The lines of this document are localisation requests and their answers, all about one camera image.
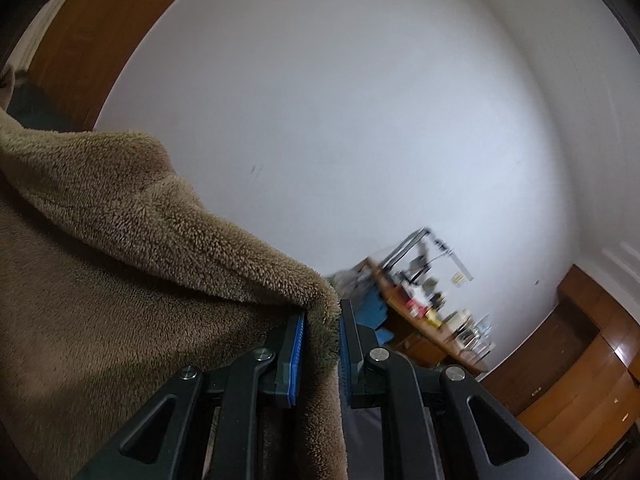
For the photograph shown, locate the brown fleece garment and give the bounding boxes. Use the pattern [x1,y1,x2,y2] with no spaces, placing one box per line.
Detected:
[0,67,349,480]

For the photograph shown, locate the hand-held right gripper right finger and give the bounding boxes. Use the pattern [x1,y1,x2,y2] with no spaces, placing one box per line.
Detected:
[337,299,571,480]

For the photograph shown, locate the clear plastic container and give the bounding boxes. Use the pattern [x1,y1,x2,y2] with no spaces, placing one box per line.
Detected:
[470,317,493,356]

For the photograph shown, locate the brown wooden wardrobe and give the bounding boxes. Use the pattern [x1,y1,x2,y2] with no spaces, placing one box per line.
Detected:
[480,262,640,478]

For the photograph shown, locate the brown wooden door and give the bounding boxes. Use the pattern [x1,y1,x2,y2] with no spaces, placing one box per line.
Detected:
[25,0,221,133]

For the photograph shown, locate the wooden desk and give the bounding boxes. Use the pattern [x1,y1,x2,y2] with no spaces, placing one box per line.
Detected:
[362,257,493,376]

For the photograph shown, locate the blue cloth bundle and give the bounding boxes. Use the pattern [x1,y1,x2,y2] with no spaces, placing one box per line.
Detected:
[357,290,396,343]

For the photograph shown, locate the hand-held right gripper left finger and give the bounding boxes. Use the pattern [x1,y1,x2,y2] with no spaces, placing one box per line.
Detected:
[75,309,308,480]

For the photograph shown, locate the grey plastic bag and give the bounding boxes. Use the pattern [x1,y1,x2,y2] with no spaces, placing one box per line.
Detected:
[325,270,371,301]

